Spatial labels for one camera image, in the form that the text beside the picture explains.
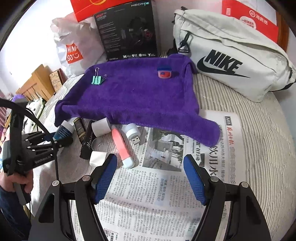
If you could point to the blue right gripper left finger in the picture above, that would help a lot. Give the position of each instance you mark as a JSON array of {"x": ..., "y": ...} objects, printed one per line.
[{"x": 102, "y": 177}]

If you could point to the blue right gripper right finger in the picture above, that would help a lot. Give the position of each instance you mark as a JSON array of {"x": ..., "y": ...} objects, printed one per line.
[{"x": 195, "y": 180}]

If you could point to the blue white lotion bottle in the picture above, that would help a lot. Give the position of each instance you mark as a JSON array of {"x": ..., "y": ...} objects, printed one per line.
[{"x": 65, "y": 130}]

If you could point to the green binder clip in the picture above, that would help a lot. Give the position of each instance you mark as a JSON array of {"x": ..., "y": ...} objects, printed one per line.
[{"x": 98, "y": 79}]

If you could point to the small blue-lid vaseline jar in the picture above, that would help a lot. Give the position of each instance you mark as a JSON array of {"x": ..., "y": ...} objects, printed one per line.
[{"x": 164, "y": 72}]

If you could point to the person's left hand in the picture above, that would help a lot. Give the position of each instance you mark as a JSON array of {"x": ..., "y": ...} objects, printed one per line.
[{"x": 8, "y": 181}]

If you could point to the small white cap jar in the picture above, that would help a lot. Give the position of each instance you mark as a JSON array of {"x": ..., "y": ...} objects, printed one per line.
[{"x": 97, "y": 159}]

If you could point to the pink white tube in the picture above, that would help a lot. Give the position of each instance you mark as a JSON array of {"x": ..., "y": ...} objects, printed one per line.
[{"x": 124, "y": 154}]

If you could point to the black flat script-text package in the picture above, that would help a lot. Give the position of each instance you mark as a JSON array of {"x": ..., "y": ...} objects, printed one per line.
[{"x": 86, "y": 149}]

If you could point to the white cylindrical roll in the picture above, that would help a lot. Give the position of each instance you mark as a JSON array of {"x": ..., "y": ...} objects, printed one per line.
[{"x": 101, "y": 127}]

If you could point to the newspaper sheet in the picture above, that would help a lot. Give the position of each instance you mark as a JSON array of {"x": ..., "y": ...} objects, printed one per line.
[{"x": 154, "y": 200}]

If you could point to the black gold cosmetic tube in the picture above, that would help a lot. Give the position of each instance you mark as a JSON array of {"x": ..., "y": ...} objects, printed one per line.
[{"x": 80, "y": 129}]

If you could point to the brown patterned book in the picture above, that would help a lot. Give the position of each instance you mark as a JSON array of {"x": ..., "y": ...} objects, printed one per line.
[{"x": 57, "y": 78}]

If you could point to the purple fluffy towel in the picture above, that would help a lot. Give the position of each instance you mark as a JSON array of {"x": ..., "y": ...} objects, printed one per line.
[{"x": 133, "y": 93}]

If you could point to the white Miniso plastic bag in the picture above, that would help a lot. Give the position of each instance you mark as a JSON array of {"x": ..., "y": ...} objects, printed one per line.
[{"x": 78, "y": 44}]

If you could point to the white Nike waist bag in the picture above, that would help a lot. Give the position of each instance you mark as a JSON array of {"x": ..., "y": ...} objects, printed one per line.
[{"x": 227, "y": 50}]

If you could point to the black Hecate headset box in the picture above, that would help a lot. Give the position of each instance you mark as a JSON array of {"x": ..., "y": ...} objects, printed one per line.
[{"x": 130, "y": 30}]

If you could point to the red gift box gold rings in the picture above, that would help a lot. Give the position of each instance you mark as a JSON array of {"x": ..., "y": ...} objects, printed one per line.
[{"x": 92, "y": 8}]

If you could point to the brown wooden headboard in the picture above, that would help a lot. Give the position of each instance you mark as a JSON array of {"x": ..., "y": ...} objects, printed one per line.
[{"x": 283, "y": 31}]

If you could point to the red paper shopping bag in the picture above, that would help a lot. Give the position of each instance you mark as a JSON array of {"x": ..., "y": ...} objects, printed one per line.
[{"x": 251, "y": 18}]

